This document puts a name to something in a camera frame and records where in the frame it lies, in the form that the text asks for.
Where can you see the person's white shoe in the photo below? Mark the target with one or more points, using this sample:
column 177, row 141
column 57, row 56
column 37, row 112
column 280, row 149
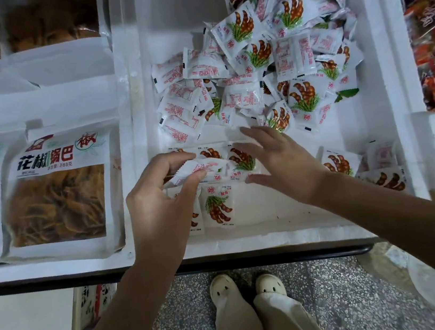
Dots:
column 269, row 283
column 223, row 287

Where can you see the white printed snack packet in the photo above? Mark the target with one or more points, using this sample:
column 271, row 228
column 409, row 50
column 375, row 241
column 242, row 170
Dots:
column 210, row 166

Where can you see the person's right white shoe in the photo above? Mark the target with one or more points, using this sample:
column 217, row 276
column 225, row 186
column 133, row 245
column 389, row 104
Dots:
column 269, row 283

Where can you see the white red printed carton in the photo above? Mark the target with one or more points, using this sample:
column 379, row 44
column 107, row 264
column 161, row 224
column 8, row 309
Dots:
column 91, row 302

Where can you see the person's right forearm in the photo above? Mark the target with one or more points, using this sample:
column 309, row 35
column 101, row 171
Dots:
column 403, row 225

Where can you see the person's left white shoe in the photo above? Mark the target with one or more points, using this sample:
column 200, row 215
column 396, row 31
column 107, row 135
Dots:
column 223, row 287

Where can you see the person's left hand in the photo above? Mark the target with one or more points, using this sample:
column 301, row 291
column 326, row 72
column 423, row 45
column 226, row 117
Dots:
column 160, row 215

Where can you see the pile of white printed packets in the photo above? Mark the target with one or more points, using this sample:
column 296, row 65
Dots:
column 295, row 55

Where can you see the person's right hand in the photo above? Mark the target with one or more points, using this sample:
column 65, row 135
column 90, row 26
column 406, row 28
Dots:
column 290, row 165

